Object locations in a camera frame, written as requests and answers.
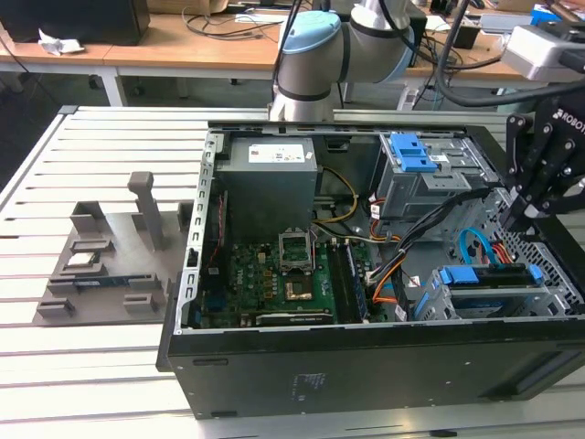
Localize grey power supply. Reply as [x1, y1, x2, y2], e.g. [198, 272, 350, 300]
[214, 136, 319, 239]

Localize black RAM slot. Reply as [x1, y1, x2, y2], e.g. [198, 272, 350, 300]
[326, 242, 352, 321]

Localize crumpled white paper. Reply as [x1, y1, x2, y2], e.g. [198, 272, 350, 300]
[38, 29, 86, 59]

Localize CPU socket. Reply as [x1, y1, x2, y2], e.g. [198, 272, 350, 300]
[281, 273, 316, 305]

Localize silver CPU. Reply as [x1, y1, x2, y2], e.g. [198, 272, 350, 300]
[68, 253, 100, 271]

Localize grey flat tray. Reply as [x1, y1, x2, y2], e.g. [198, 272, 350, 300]
[479, 13, 532, 33]

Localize brown cardboard box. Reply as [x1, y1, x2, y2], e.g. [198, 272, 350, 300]
[147, 0, 229, 15]

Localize black PC case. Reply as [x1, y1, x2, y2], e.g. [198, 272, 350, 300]
[154, 119, 585, 422]

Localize grey metal drive cage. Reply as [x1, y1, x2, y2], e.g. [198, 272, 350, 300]
[372, 132, 499, 221]

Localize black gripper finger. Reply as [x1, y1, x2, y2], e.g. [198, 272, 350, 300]
[499, 112, 536, 230]
[516, 130, 585, 235]

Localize blue plastic latch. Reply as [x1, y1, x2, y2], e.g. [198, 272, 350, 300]
[389, 132, 441, 174]

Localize black cable loops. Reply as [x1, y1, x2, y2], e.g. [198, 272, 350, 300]
[182, 4, 282, 43]

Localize black camera cable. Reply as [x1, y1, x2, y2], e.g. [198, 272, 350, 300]
[433, 0, 563, 110]

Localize wooden desk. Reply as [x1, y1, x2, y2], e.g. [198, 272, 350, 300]
[0, 8, 585, 109]

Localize black box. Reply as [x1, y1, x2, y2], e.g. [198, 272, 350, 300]
[0, 0, 152, 47]

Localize hard disk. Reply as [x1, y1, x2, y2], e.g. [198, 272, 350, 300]
[431, 262, 545, 319]

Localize grey parts rack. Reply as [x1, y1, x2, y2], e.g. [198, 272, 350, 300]
[35, 171, 193, 328]

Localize metal socket cover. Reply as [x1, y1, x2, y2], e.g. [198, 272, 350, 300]
[277, 227, 317, 275]

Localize yellow wires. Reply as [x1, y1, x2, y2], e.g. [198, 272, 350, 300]
[314, 166, 361, 226]

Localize small black container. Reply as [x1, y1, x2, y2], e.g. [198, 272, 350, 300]
[454, 25, 482, 50]

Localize white power strip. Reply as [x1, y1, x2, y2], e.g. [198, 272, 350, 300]
[396, 86, 421, 112]

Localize installed RAM stick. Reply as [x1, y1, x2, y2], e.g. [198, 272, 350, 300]
[345, 242, 370, 322]

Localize grey metal disk bay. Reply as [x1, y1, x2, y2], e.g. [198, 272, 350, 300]
[410, 262, 572, 321]

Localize black graphics card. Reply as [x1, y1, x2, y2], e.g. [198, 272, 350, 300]
[253, 308, 335, 327]

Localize orange wire with black plug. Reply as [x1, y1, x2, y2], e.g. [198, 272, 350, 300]
[473, 227, 521, 267]

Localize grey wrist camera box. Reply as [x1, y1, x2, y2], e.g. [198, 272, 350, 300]
[501, 25, 585, 84]

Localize blue wire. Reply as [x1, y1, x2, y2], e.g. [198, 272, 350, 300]
[456, 225, 500, 270]

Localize blue and white box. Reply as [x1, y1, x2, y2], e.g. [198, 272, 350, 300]
[532, 2, 566, 27]

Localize green motherboard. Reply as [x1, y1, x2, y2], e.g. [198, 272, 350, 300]
[200, 219, 367, 328]

